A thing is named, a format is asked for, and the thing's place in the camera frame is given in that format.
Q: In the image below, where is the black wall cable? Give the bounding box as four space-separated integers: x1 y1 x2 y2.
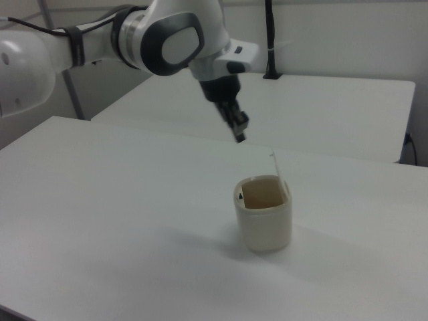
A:
404 133 419 165

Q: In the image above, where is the black strap on arm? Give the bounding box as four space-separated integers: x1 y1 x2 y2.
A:
68 27 87 68

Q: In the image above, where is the beige trash bin with lid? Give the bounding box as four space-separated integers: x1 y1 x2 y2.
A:
233 148 294 253

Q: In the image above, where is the black clamped pole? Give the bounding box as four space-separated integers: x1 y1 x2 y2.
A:
263 0 284 80

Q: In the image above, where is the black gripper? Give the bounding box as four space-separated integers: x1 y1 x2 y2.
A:
199 75 251 144

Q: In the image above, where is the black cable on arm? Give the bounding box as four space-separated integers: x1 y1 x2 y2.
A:
0 5 148 38

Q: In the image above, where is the white background table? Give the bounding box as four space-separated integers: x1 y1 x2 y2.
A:
90 68 417 164

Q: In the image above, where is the white zip tie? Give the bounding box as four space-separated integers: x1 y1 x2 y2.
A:
268 39 294 54

